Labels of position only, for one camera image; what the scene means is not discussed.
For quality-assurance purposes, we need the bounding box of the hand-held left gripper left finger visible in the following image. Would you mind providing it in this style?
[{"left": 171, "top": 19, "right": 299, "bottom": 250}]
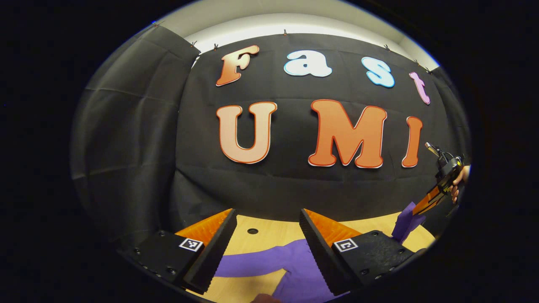
[{"left": 120, "top": 208, "right": 237, "bottom": 295}]

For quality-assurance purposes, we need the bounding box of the purple shirt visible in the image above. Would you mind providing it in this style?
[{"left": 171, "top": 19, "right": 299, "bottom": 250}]
[{"left": 215, "top": 202, "right": 427, "bottom": 303}]

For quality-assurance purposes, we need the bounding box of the black backdrop cloth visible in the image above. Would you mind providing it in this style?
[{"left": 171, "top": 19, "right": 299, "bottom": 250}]
[{"left": 69, "top": 24, "right": 471, "bottom": 249}]

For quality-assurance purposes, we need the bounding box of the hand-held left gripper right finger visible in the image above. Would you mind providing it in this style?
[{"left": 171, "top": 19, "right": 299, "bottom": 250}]
[{"left": 299, "top": 208, "right": 417, "bottom": 296}]

